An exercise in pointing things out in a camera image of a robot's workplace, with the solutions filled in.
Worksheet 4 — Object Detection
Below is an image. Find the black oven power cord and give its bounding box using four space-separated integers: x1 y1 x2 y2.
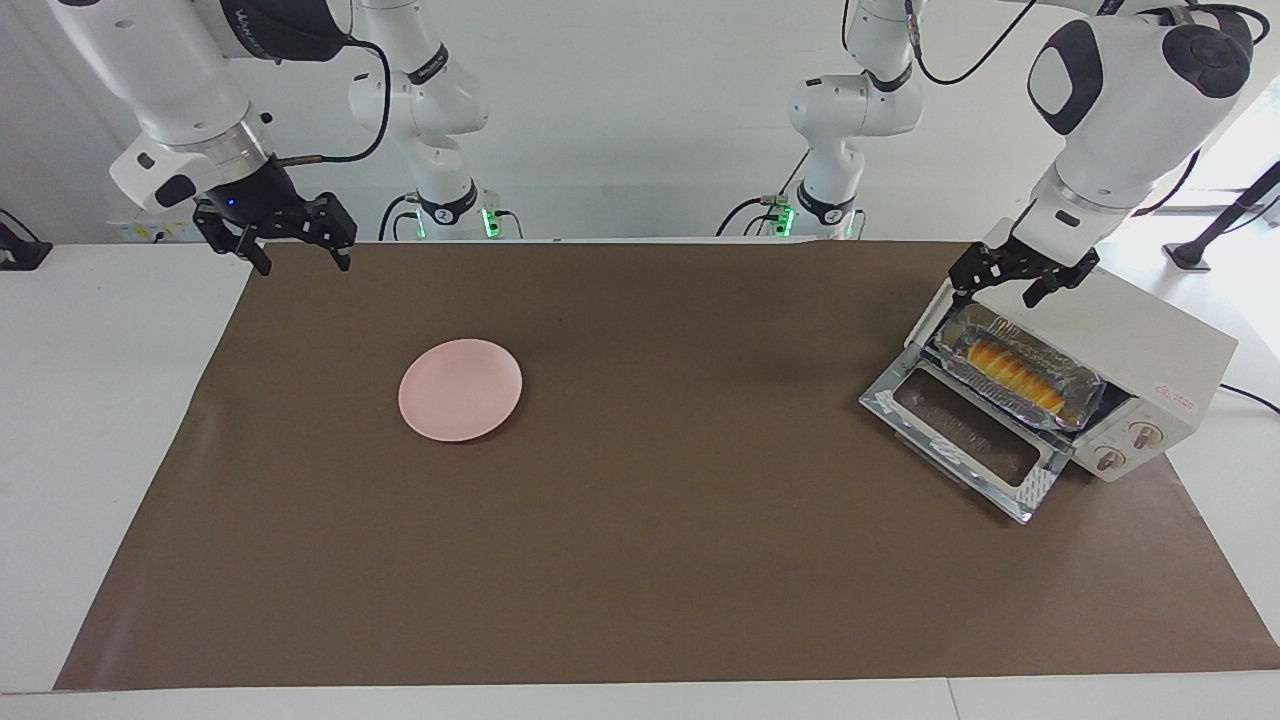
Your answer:
1218 383 1280 415

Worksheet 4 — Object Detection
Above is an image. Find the pink round plate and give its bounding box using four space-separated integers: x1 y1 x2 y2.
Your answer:
398 338 524 443

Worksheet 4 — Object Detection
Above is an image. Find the glass oven door with foil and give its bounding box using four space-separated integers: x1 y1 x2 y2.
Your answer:
859 360 1071 525

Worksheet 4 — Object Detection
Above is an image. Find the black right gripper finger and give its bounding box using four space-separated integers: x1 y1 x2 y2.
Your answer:
193 203 273 277
305 192 358 272

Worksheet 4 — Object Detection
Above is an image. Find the sliced yellow bread loaf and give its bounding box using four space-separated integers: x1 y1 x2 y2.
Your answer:
958 338 1066 413

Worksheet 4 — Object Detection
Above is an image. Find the brown paper table mat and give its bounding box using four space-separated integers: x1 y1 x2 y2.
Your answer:
55 240 1280 691

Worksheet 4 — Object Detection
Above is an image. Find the black camera stand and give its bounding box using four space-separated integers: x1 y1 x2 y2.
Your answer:
1163 160 1280 273

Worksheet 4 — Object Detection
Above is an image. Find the white toaster oven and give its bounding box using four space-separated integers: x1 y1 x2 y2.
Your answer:
905 218 1239 483

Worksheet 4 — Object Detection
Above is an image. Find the black desk clamp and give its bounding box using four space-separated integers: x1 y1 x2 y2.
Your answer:
0 208 53 272

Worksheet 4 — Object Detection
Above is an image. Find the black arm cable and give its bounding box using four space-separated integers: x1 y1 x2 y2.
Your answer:
275 35 393 166
905 0 1266 216

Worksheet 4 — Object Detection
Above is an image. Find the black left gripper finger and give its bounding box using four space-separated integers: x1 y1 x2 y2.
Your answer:
1020 262 1093 309
948 245 993 309

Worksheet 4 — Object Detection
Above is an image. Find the white wall socket box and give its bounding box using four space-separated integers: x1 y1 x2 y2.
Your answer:
107 205 201 243

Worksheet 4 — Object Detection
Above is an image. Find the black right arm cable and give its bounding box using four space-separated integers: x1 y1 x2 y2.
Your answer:
275 35 393 166

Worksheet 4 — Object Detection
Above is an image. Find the aluminium foil tray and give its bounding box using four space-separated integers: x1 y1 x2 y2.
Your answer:
930 303 1104 433

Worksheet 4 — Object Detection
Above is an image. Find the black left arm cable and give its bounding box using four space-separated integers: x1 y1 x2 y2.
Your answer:
905 0 1266 216

